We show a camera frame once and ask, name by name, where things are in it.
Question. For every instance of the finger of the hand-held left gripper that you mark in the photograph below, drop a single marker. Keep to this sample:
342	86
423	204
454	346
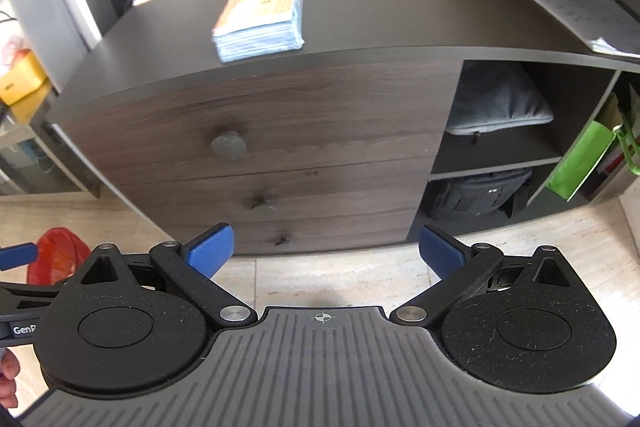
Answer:
25	293
17	257

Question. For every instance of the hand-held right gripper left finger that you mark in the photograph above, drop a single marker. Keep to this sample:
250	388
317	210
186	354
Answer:
212	252

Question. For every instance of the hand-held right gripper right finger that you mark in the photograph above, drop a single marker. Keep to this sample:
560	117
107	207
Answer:
440	254

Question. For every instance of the large dark wooden drawer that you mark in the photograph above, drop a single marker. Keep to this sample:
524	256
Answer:
325	117

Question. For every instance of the small dark wooden drawer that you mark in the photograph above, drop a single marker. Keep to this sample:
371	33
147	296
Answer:
350	232

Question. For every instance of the medium dark wooden drawer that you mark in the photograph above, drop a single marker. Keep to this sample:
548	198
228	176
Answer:
350	187

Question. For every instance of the dark wooden drawer cabinet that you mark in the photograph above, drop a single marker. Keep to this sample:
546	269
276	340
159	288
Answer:
375	7

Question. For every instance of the person's left hand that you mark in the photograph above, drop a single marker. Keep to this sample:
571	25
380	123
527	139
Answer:
6	382

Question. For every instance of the red plastic bag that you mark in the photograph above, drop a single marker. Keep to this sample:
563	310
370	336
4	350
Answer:
57	252

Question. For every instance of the black backpack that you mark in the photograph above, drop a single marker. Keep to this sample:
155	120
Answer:
475	194

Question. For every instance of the grey padded sleeve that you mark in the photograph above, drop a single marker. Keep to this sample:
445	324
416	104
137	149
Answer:
500	104

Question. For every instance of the yellow plastic basket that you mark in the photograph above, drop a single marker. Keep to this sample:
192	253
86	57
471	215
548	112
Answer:
25	87

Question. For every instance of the blue wrapped booklet packet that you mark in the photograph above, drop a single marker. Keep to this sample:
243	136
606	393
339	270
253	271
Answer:
260	51

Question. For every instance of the fruit in white foam net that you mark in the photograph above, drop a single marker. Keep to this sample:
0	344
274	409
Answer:
14	49

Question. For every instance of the printed paper sheet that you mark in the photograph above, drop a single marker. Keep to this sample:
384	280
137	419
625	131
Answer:
565	7

